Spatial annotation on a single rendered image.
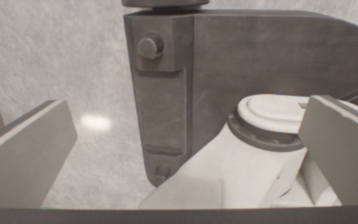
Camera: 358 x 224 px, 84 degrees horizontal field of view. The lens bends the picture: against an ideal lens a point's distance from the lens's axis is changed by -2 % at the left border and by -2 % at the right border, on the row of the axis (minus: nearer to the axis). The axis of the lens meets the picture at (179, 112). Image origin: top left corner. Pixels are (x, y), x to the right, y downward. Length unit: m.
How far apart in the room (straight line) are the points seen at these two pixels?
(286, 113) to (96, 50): 0.60
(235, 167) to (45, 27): 0.74
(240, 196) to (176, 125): 0.30
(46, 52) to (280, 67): 0.75
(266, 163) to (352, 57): 0.29
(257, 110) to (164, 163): 0.33
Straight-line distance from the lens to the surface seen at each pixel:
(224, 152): 0.33
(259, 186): 0.29
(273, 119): 0.35
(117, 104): 0.80
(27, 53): 0.95
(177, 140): 0.55
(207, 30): 0.45
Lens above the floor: 0.61
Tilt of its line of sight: 57 degrees down
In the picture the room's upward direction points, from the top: 158 degrees counter-clockwise
